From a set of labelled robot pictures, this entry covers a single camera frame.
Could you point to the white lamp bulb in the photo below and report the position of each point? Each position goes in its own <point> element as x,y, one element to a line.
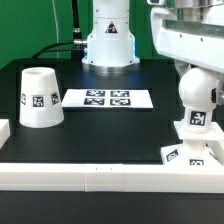
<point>196,90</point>

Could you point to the white front wall bar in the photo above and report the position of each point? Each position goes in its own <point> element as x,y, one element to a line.
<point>110,178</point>

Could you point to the white lamp base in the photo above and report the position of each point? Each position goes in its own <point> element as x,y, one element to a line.
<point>193,151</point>

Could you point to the white left wall bar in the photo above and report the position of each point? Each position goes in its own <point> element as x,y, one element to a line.
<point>4,131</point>

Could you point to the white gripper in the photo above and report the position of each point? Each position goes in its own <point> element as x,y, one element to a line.
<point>191,42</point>

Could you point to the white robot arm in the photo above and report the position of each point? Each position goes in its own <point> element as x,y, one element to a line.
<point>111,45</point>

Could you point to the white lamp shade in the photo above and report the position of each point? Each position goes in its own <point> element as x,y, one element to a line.
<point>40,104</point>

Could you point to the white marker tag board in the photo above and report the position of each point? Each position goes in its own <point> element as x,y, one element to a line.
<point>107,98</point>

